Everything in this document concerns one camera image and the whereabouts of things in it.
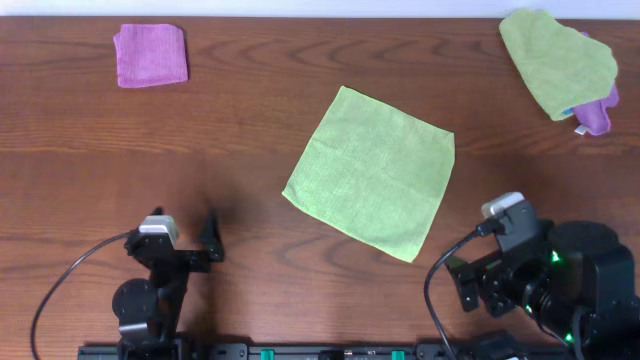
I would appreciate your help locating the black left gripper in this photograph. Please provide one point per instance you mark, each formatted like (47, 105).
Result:
(185, 256)

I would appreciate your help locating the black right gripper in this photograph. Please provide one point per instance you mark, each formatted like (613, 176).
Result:
(489, 275)

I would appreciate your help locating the light green microfiber cloth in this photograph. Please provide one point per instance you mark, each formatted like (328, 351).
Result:
(374, 173)

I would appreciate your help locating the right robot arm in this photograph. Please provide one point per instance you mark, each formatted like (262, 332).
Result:
(575, 280)

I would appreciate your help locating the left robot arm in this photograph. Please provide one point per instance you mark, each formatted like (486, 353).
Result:
(148, 309)

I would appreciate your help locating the folded purple cloth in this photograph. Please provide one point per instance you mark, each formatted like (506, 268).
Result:
(150, 55)

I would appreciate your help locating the crumpled purple cloth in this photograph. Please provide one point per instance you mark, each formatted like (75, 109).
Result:
(595, 117)

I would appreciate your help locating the crumpled green cloth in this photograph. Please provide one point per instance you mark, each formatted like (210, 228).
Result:
(561, 67)

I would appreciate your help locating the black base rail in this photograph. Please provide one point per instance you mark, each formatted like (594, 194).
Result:
(300, 352)

